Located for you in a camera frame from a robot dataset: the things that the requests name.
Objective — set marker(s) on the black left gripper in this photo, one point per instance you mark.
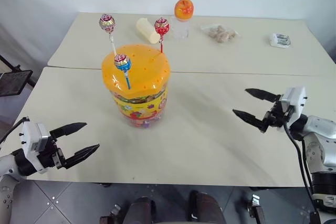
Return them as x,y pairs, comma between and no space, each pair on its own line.
50,156

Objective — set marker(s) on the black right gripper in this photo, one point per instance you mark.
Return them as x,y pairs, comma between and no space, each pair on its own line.
275,117

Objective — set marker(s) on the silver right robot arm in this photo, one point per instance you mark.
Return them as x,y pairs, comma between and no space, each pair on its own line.
321,140

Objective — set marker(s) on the blue lollipop with blue stick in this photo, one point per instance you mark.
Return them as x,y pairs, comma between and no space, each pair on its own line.
122,62

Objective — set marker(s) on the pink lollipop with white stick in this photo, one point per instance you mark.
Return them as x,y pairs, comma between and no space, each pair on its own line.
107,23

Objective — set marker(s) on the red lollipop with red stick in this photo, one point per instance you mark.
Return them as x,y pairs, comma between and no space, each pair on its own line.
161,26

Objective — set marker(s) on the small white box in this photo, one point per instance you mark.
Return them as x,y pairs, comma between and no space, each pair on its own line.
280,40

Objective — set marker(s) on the clear jar with colourful label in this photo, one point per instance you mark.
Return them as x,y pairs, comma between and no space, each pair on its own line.
141,110

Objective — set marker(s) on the clear bag of brown snacks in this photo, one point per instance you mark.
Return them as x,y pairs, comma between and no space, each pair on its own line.
220,34

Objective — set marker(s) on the black panel on stand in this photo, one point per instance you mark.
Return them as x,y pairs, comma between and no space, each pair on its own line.
13,82

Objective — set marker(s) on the dark rounded shape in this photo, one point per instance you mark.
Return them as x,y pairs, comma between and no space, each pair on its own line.
140,211
207,208

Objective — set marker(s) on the orange perforated jar lid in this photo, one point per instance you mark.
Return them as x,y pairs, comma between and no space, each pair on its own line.
147,72

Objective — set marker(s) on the clear plastic cup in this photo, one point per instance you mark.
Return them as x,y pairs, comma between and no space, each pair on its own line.
180,30

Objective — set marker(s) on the orange peach shaped toy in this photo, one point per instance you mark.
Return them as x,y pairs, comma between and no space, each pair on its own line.
184,9

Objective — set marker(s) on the cream white cylinder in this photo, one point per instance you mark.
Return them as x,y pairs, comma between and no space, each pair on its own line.
147,30

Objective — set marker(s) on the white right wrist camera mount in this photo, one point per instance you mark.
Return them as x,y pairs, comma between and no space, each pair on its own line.
296,99

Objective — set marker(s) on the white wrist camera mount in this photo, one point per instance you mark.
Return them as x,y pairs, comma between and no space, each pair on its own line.
32,137
296,99

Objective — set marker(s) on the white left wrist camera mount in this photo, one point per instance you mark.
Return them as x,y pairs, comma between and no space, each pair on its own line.
32,137

